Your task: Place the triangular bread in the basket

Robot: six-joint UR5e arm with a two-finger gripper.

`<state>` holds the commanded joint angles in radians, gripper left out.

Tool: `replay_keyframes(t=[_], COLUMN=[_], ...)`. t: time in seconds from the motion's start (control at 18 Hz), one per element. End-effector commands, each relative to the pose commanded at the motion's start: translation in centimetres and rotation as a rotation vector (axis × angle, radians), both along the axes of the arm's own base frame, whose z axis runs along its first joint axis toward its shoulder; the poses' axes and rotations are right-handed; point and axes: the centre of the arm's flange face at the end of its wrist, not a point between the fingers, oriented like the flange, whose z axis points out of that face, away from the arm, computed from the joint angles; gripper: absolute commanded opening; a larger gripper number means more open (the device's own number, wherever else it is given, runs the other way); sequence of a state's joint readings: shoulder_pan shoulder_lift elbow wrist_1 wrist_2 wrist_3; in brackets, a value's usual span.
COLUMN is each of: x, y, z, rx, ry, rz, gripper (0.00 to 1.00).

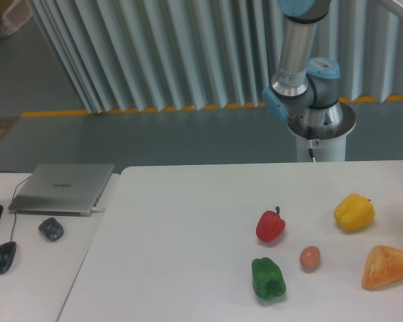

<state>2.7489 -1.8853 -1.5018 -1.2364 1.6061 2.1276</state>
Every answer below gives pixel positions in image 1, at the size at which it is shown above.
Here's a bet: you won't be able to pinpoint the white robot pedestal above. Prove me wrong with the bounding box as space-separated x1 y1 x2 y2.
287 102 356 162

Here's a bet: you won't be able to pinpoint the white folding partition screen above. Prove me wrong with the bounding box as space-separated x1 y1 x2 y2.
29 1 403 113

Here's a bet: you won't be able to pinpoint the silver closed laptop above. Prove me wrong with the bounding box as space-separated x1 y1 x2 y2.
8 164 114 217

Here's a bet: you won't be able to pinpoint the green bell pepper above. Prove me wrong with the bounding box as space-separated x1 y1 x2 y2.
251 257 286 300

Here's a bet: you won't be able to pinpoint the triangular toasted bread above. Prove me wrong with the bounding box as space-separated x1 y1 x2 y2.
361 246 403 290

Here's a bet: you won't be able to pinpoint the dark earbuds case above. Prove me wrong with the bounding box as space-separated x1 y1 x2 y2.
38 217 64 242

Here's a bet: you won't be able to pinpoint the black computer mouse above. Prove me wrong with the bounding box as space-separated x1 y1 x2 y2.
0 241 17 274

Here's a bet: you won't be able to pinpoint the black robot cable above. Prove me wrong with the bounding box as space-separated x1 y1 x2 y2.
307 125 318 164

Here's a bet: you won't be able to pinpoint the red bell pepper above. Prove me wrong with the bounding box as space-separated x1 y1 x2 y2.
256 206 286 243

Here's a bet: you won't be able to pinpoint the white usb plug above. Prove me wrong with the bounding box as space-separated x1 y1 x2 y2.
92 208 105 213

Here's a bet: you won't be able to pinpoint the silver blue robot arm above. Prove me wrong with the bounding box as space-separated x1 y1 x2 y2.
262 1 403 119

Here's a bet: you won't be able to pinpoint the black mouse cable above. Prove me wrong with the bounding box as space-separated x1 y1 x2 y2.
0 170 32 243

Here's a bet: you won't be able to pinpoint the yellow bell pepper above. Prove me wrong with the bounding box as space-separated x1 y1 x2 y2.
333 193 375 232

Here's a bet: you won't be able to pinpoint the brown egg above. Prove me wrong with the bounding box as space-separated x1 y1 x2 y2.
300 246 321 270

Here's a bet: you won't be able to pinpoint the cardboard boxes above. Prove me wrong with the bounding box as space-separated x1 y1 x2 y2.
0 0 32 38

